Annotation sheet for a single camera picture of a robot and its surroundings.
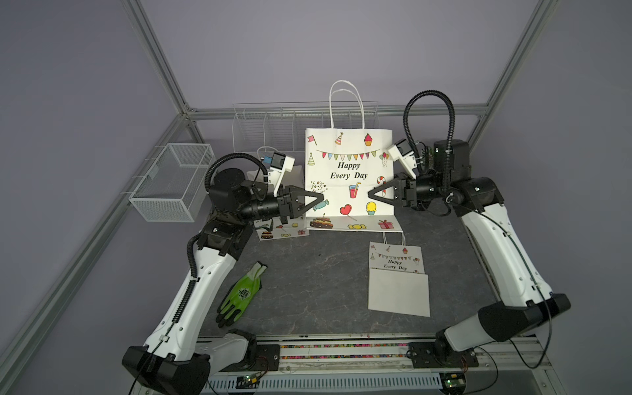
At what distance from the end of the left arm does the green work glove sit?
0.46 m

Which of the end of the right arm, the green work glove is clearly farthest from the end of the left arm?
the green work glove

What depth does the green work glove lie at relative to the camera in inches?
32.4

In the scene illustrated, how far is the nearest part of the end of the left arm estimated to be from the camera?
503 mm
